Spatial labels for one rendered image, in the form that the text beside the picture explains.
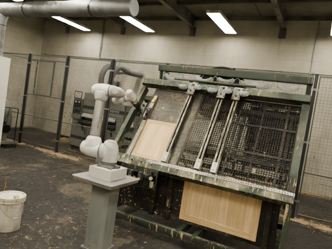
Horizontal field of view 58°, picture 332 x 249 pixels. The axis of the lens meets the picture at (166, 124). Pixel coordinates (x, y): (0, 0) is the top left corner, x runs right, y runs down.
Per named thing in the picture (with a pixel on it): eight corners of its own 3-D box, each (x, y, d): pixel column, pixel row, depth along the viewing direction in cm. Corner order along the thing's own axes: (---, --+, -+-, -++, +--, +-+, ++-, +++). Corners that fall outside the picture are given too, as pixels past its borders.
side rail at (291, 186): (285, 194, 304) (286, 190, 296) (301, 109, 356) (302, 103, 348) (294, 196, 301) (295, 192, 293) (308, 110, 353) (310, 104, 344)
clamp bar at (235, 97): (209, 174, 333) (205, 164, 314) (235, 92, 388) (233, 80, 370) (217, 176, 329) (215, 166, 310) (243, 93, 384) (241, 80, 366)
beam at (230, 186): (108, 161, 386) (104, 157, 377) (112, 153, 391) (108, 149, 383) (292, 208, 295) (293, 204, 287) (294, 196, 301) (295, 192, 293)
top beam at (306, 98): (144, 87, 438) (141, 82, 430) (146, 82, 443) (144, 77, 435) (309, 107, 348) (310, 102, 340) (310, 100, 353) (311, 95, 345)
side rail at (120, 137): (112, 153, 391) (109, 149, 383) (145, 90, 443) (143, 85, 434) (116, 154, 389) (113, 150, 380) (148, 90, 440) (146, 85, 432)
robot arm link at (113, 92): (125, 87, 318) (113, 85, 320) (120, 85, 300) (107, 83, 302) (123, 99, 319) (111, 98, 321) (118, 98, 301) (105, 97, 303)
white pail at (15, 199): (-17, 227, 320) (-11, 184, 317) (10, 219, 347) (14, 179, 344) (3, 236, 306) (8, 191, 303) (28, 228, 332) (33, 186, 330)
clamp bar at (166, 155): (160, 162, 357) (155, 152, 338) (191, 87, 413) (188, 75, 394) (168, 164, 353) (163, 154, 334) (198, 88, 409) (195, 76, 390)
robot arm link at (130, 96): (137, 94, 374) (126, 97, 376) (132, 86, 361) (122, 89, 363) (137, 101, 367) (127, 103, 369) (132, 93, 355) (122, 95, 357)
